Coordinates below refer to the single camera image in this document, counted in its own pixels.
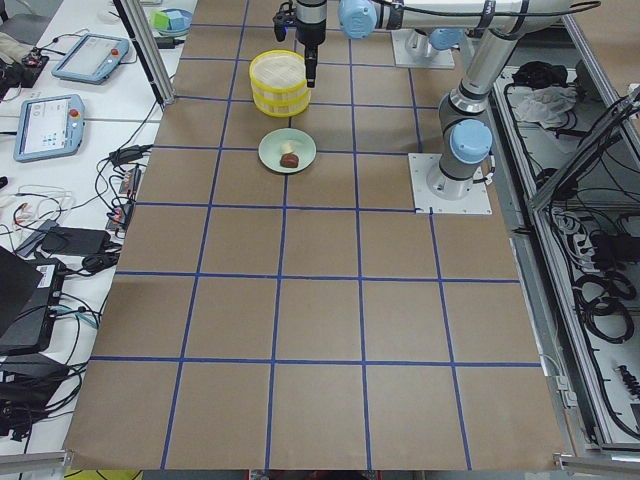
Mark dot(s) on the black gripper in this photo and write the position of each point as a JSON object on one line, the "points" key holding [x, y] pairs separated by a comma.
{"points": [[311, 34]]}

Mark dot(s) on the yellow steamer layer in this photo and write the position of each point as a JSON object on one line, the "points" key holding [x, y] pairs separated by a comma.
{"points": [[278, 75], [281, 105]]}

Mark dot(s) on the white steamed bun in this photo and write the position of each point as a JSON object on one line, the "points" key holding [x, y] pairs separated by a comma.
{"points": [[288, 147]]}

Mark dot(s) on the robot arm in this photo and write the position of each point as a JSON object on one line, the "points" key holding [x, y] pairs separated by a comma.
{"points": [[467, 140], [503, 23]]}

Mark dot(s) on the mint green plate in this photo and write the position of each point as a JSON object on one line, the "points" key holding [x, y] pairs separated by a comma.
{"points": [[269, 149]]}

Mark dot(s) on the brown chocolate bun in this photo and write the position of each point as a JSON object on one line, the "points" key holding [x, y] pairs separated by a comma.
{"points": [[289, 160]]}

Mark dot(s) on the blue plate with blocks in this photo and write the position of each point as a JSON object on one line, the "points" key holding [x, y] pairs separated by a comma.
{"points": [[172, 22]]}

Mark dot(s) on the upper blue teach pendant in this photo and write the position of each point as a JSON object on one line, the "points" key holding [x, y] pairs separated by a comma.
{"points": [[92, 59]]}

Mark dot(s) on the blue teach pendant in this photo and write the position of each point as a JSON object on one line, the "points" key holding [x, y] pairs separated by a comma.
{"points": [[92, 59], [49, 128]]}

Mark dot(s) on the crumpled white cloth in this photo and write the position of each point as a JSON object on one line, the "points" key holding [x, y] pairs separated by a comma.
{"points": [[548, 107]]}

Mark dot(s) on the lower blue teach pendant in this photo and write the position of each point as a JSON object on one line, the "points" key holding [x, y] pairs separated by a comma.
{"points": [[49, 128]]}

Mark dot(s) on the black power adapter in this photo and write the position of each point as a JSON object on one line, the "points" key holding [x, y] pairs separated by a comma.
{"points": [[74, 241]]}

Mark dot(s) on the black laptop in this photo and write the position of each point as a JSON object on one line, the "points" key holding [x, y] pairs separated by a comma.
{"points": [[30, 290]]}

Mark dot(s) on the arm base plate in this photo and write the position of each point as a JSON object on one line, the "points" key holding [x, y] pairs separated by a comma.
{"points": [[431, 49], [434, 193]]}

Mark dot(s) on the aluminium frame post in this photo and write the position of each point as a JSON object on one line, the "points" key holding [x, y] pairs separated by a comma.
{"points": [[139, 31]]}

